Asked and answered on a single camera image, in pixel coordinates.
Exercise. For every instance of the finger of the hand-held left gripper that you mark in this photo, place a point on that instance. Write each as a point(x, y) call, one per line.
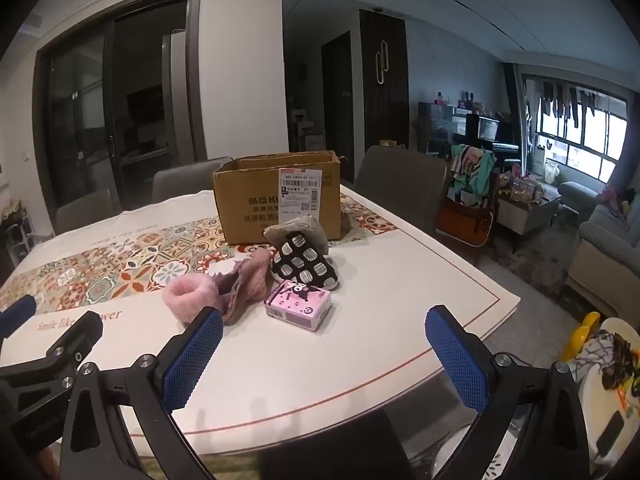
point(17, 310)
point(75, 337)

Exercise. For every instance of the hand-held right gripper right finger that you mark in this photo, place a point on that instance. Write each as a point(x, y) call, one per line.
point(457, 365)

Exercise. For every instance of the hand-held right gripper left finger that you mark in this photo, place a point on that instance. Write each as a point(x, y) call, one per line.
point(192, 360)

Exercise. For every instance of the brown cardboard box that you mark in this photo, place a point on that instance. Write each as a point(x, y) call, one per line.
point(250, 200)

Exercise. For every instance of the beige branch print pouch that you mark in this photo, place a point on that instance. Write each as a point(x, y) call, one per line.
point(300, 225)

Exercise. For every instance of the grey dining chair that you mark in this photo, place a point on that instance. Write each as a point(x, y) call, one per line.
point(400, 180)
point(85, 215)
point(185, 180)

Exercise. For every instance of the white patterned tablecloth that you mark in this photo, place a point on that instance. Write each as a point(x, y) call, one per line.
point(310, 375)

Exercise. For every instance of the pink tissue pack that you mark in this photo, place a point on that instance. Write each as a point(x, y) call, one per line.
point(297, 305)

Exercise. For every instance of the yellow plastic toy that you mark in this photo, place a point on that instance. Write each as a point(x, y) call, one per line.
point(582, 332)

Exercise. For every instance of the wooden chair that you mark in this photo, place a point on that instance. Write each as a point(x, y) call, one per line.
point(462, 220)

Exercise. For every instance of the black polka dot slipper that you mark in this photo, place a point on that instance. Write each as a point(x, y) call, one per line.
point(305, 262)

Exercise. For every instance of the white round object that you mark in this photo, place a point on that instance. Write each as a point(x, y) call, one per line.
point(600, 410)

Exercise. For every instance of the white low coffee table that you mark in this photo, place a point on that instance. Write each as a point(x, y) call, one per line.
point(530, 212)

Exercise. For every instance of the grey sofa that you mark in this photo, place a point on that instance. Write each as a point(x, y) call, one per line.
point(600, 250)

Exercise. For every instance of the pile of colourful clothes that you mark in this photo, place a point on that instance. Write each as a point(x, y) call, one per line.
point(472, 167)

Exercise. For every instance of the plush toys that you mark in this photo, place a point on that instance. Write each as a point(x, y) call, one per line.
point(617, 200)

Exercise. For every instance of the dark framed sliding glass door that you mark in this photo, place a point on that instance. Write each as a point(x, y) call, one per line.
point(120, 100)

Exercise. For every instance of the black piano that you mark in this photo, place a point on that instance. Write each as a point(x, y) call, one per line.
point(492, 132)

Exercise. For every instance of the glass display cabinet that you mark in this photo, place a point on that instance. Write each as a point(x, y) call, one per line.
point(440, 127)

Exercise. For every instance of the large window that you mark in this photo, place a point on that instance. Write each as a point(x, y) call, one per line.
point(580, 150)

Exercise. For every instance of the dark curtain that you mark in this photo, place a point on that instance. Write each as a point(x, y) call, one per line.
point(515, 110)
point(627, 150)

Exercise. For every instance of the hanging laundry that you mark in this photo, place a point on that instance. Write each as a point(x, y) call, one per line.
point(565, 102)

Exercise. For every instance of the dark slatted wall cabinet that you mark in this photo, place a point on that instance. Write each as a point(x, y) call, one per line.
point(382, 85)

